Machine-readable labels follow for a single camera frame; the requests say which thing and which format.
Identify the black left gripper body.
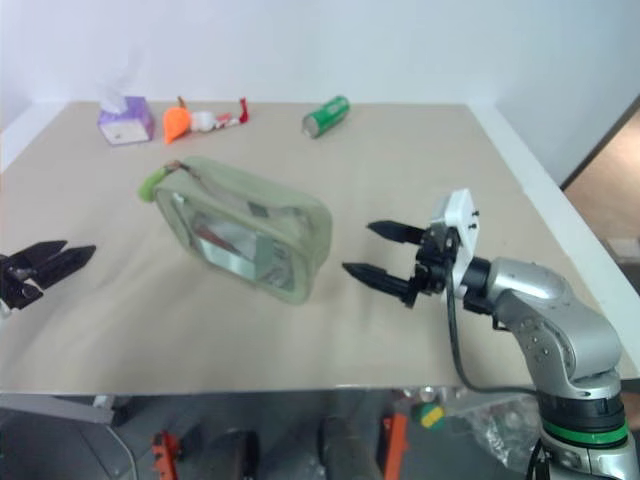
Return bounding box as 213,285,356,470
0,252,45,314

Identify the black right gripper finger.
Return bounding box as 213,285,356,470
366,219,427,246
341,261,415,302

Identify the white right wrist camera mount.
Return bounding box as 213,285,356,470
428,188,482,297

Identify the green yellow ball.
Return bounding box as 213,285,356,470
410,401,446,430

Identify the brown door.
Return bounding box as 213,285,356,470
559,92,640,241

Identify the green drink can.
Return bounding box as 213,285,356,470
300,94,352,139

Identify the clear plastic bag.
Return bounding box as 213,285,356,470
448,393,542,472

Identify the orange carrot toy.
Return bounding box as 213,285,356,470
161,96,194,147

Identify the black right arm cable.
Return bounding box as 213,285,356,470
446,267,540,397

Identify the green transparent zipper pouch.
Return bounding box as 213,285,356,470
137,154,334,307

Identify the orange black clamp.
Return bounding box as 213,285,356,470
381,411,410,480
150,429,184,480

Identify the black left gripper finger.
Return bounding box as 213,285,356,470
28,244,98,292
13,240,69,274

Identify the small white cup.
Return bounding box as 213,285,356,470
191,110,218,133

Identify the red white toy item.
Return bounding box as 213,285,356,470
214,96,251,127

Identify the purple tissue box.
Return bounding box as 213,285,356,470
96,74,156,147

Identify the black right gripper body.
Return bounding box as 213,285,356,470
405,222,461,308

